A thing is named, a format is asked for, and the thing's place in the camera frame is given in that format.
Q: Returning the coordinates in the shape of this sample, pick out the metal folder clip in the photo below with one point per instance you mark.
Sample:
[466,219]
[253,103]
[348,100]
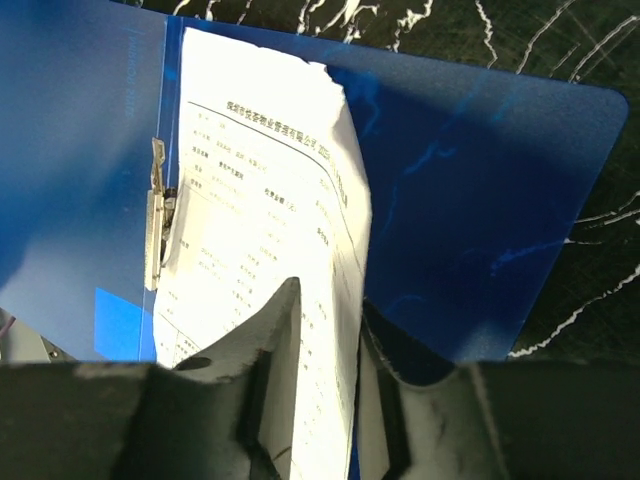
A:
[161,201]

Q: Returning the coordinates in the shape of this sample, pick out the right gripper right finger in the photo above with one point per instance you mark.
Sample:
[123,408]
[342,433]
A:
[421,416]

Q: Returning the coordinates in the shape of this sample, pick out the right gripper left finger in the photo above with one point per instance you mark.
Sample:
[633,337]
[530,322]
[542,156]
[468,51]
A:
[226,412]

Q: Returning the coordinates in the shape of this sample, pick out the white paper files stack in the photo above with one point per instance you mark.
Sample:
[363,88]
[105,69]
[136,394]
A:
[271,186]

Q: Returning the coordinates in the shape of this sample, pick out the blue plastic folder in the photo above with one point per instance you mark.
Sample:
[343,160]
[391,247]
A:
[85,86]

